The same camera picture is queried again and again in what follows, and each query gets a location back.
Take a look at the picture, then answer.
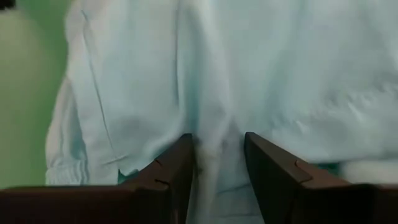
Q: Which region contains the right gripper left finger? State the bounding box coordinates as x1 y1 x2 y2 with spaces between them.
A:
119 133 195 224

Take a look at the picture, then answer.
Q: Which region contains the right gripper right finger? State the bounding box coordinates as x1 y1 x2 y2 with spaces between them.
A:
243 131 352 224

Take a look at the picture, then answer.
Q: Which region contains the light blue garment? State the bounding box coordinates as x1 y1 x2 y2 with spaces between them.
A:
45 0 398 224

